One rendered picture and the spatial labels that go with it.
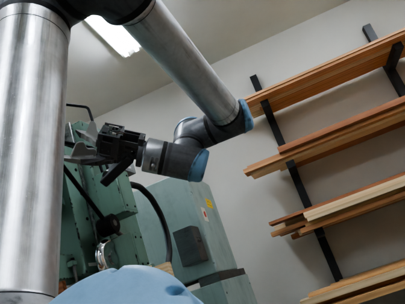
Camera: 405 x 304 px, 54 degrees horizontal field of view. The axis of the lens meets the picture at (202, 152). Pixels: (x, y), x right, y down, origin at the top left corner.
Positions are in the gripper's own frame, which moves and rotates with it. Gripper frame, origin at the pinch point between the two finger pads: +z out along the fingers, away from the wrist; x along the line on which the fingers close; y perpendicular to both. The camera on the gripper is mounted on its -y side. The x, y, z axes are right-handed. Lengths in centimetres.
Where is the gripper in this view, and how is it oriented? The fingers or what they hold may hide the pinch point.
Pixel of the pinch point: (65, 145)
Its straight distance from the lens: 109.8
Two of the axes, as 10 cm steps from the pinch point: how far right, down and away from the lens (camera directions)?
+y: 2.2, -8.6, -4.6
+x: -0.3, 4.7, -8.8
